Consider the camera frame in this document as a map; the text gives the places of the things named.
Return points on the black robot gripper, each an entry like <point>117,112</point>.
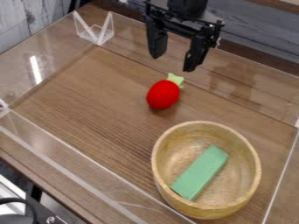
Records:
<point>186,18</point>

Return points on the red plush strawberry toy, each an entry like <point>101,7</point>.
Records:
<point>164,92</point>

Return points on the wooden bowl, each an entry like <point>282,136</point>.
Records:
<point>231,189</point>

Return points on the green rectangular block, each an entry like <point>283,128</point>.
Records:
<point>200,173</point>

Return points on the clear acrylic corner bracket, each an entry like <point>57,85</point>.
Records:
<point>95,34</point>

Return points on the clear acrylic tray wall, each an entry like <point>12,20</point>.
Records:
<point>77,131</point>

